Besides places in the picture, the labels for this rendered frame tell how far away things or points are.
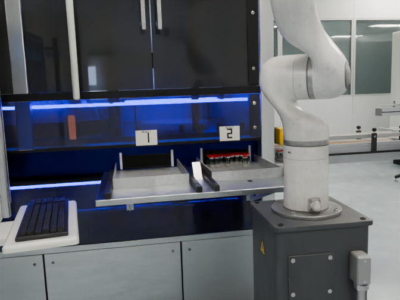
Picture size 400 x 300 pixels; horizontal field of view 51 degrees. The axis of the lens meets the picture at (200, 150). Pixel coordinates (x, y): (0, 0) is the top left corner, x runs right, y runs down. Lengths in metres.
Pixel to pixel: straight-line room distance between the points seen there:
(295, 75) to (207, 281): 1.07
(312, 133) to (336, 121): 5.99
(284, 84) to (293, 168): 0.22
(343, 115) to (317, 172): 6.03
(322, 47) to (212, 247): 1.05
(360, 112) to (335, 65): 6.22
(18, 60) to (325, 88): 1.12
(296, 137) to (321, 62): 0.20
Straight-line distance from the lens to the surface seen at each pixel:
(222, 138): 1.72
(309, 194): 1.14
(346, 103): 7.17
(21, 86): 1.72
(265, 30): 1.78
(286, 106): 1.12
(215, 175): 1.47
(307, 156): 1.12
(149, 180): 1.44
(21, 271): 1.86
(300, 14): 1.01
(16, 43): 1.73
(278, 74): 1.12
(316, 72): 1.09
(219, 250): 1.84
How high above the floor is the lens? 1.20
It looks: 8 degrees down
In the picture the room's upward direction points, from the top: 2 degrees counter-clockwise
